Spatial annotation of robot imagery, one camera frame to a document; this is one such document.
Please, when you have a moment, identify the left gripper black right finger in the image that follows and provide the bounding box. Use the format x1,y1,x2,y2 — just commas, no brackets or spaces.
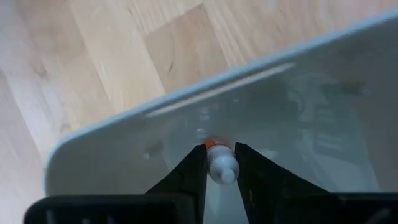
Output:
234,142,398,224

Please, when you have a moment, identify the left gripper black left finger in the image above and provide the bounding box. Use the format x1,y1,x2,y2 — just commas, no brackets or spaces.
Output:
24,144,208,224

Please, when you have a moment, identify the small orange dropper bottle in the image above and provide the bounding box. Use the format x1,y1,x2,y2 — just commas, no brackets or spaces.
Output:
203,139,241,185

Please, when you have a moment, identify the white plastic handled bin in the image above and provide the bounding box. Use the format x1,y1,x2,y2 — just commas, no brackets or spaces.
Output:
43,11,398,224

